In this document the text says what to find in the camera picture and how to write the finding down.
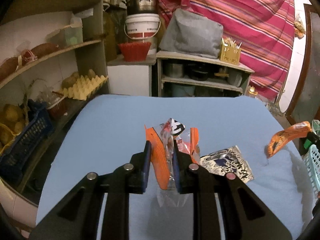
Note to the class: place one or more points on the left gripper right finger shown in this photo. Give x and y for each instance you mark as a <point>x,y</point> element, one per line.
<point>223,206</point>

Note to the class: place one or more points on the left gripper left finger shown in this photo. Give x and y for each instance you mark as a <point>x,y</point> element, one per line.
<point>98,205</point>

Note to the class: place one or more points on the orange striped snack wrapper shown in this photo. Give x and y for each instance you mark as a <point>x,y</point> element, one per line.
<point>282,138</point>

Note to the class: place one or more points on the silver black foil wrapper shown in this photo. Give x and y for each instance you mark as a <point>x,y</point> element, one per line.
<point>228,160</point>

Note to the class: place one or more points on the orange clear plastic wrapper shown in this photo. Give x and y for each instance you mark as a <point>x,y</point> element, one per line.
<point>166,139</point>

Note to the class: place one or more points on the light blue plastic basket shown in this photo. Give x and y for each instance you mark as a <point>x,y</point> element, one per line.
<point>311,161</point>

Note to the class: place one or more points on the brown framed door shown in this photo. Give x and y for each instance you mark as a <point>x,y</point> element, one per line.
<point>304,105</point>

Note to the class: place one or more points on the yellow oil bottle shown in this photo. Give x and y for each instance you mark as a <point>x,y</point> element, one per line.
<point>252,92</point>

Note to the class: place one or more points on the dark blue plastic crate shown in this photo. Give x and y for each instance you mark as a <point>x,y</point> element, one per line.
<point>14,159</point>

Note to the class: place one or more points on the yellow utensil holder box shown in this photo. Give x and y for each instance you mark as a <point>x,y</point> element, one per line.
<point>230,51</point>

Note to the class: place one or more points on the yellow egg tray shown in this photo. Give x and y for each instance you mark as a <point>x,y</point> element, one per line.
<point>84,87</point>

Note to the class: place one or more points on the red striped hanging cloth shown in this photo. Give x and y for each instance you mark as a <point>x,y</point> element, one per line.
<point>264,28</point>

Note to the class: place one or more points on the grey low shelf unit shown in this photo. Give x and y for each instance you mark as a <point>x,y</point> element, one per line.
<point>182,74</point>

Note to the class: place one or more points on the white small cabinet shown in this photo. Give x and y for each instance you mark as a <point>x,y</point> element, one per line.
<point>131,78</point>

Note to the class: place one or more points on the grey fabric bag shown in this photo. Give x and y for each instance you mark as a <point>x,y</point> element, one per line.
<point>193,34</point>

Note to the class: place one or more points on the red plastic bowl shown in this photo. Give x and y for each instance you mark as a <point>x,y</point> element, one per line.
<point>134,51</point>

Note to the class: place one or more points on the clear plastic container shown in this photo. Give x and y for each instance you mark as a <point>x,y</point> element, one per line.
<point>69,35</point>

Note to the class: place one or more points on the white plastic bucket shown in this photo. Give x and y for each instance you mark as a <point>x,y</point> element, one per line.
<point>143,28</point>

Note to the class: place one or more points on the steel cooking pot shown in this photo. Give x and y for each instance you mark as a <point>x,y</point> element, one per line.
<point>141,7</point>

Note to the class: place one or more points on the wooden wall shelf unit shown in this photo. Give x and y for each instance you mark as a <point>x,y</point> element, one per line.
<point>32,68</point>

